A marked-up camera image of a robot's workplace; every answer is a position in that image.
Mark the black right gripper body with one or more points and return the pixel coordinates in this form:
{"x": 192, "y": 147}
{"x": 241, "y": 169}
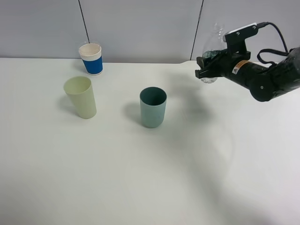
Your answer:
{"x": 239, "y": 69}

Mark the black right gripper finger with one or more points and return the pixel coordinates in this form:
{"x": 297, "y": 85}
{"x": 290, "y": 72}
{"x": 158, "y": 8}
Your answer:
{"x": 209, "y": 62}
{"x": 213, "y": 69}

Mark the teal plastic cup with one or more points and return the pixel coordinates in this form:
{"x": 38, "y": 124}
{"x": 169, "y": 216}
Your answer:
{"x": 152, "y": 106}

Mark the clear bottle green label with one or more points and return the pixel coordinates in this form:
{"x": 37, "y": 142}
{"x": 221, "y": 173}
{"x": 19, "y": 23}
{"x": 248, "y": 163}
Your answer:
{"x": 214, "y": 43}

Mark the pale yellow plastic cup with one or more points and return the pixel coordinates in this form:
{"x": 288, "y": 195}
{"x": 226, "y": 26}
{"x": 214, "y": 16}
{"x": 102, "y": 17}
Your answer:
{"x": 80, "y": 92}

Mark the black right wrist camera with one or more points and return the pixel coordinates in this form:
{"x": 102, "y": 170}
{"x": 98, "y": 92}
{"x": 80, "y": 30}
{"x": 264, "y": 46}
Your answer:
{"x": 235, "y": 39}

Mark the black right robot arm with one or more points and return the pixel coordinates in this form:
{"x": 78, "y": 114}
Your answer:
{"x": 264, "y": 83}

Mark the blue white paper cup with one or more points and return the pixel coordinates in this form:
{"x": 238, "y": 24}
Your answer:
{"x": 91, "y": 55}

